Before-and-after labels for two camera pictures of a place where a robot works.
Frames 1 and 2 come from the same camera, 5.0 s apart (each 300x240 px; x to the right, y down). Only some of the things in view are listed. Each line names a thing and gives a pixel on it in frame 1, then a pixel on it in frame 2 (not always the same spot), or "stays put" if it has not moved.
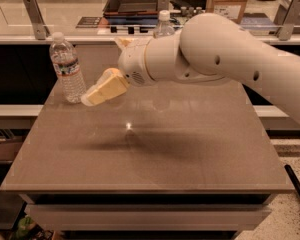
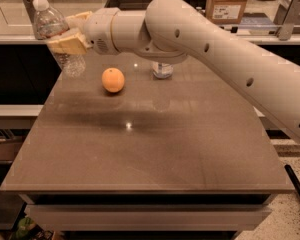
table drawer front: (151, 217) stays put
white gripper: (132, 63) to (99, 29)
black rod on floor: (298, 187) stays put
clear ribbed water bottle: (66, 63) to (48, 23)
